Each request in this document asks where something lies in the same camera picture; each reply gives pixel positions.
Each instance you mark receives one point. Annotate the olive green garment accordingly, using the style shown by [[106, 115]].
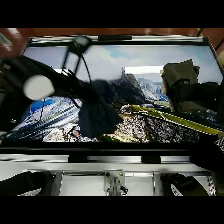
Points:
[[181, 71]]

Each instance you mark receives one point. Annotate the navy blue garment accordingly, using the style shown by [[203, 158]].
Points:
[[98, 116]]

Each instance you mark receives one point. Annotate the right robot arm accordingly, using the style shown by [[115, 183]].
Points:
[[200, 95]]

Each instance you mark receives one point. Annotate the silver frame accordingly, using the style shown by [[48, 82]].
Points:
[[100, 167]]

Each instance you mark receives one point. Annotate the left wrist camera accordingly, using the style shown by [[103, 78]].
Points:
[[81, 42]]

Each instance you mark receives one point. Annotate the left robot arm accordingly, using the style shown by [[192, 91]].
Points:
[[20, 71]]

